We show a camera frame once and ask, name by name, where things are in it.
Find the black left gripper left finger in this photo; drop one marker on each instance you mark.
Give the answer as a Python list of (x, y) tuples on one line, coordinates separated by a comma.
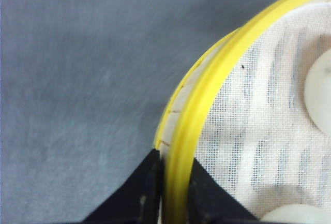
[(137, 200)]

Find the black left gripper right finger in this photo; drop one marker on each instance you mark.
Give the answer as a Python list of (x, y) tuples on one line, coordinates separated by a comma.
[(209, 203)]

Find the steamer basket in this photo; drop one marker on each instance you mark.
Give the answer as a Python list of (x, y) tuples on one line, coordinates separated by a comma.
[(180, 127)]

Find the white gauze liner back basket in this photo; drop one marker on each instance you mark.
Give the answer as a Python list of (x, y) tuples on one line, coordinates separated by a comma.
[(258, 142)]

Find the white bun back left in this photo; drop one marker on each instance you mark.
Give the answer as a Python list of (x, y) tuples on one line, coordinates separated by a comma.
[(317, 92)]

